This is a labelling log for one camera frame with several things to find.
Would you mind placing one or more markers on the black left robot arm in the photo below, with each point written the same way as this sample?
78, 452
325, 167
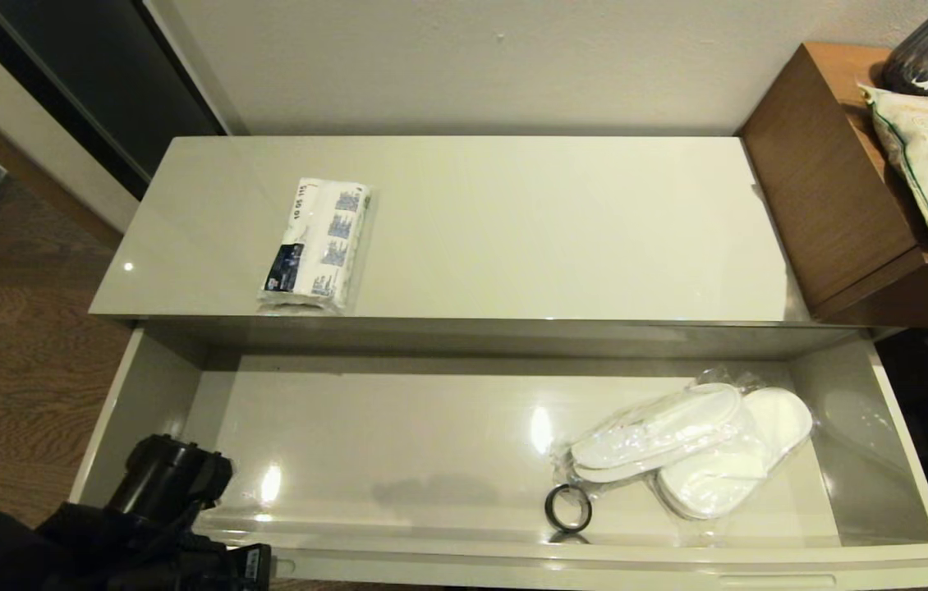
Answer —
37, 550

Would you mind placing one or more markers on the cream glossy cabinet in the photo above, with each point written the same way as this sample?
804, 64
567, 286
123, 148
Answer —
472, 230

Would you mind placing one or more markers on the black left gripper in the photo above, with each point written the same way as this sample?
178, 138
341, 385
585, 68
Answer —
164, 480

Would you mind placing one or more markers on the white blue-printed tissue pack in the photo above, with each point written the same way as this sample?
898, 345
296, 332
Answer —
316, 246

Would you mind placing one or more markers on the bagged white slippers pair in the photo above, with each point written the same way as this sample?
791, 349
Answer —
653, 435
768, 455

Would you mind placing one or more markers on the cream cabinet drawer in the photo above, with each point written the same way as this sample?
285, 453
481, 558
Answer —
447, 460

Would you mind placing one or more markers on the dark door panel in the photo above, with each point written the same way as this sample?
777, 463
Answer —
94, 74

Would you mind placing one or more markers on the brown wooden side table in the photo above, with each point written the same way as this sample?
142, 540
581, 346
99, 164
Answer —
825, 172

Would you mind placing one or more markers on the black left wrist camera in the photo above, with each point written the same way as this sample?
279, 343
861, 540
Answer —
246, 566

